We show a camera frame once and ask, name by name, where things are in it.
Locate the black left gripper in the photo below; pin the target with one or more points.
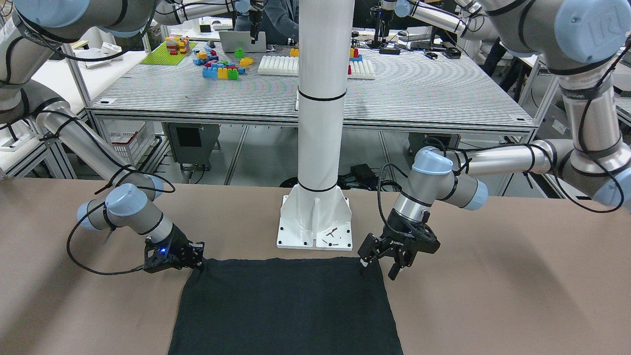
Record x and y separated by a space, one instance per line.
393 245

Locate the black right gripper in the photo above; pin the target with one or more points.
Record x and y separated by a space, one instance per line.
181 248

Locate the black t-shirt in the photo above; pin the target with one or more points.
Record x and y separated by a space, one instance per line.
327 306

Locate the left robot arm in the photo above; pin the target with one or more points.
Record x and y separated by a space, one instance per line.
579 43

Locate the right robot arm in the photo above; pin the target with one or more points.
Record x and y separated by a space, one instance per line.
35 29

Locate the white plastic basket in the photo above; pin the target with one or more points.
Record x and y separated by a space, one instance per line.
131 138

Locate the striped aluminium workbench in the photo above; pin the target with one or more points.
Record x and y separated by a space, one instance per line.
410 93

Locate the pile of coloured blocks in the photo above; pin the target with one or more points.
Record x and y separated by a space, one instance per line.
213 68

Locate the green lego baseplate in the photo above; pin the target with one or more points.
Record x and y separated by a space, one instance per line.
163 57

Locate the white block tray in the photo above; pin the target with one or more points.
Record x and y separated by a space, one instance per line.
278 65

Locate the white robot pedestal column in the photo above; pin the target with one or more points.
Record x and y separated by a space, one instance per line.
316 214

